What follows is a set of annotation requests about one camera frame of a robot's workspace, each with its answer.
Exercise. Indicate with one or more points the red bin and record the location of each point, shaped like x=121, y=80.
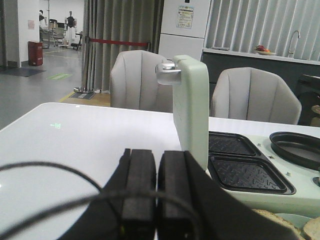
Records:
x=35, y=53

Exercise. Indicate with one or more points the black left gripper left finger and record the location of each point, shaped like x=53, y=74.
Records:
x=124, y=210

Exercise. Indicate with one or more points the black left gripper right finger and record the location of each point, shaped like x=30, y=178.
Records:
x=221, y=216

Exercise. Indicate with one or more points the chrome faucet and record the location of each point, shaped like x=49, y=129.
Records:
x=295, y=36

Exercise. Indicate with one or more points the light green plate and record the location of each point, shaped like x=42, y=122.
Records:
x=297, y=220

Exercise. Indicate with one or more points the beige chair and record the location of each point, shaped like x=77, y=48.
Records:
x=247, y=93
x=134, y=85

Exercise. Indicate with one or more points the green breakfast maker base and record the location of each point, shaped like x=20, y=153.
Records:
x=248, y=169

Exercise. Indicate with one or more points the fruit plate on counter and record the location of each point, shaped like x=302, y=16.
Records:
x=261, y=50

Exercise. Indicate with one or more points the black round frying pan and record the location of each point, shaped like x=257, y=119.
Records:
x=297, y=148

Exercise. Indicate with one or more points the left beige chair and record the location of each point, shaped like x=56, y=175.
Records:
x=134, y=85

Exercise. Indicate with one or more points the grey curtain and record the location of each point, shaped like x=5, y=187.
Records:
x=118, y=20

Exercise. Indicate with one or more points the white refrigerator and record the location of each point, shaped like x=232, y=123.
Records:
x=183, y=28

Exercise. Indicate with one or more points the red barrier belt post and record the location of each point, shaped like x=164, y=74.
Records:
x=84, y=88

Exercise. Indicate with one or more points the dark counter cabinet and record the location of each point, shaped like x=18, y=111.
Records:
x=300, y=75

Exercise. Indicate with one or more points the bread slice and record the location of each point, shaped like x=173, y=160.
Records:
x=279, y=220
x=312, y=229

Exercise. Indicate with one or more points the right beige chair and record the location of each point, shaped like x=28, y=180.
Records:
x=247, y=93

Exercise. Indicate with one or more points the green sandwich maker lid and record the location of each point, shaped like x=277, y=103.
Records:
x=189, y=79

